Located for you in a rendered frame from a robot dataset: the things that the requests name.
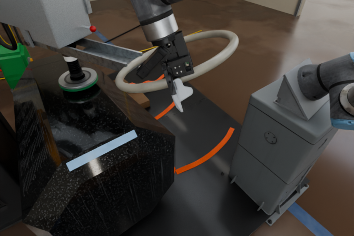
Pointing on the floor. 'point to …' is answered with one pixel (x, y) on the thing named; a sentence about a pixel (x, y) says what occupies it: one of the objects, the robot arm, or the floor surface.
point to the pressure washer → (14, 62)
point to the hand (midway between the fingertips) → (180, 100)
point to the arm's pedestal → (277, 150)
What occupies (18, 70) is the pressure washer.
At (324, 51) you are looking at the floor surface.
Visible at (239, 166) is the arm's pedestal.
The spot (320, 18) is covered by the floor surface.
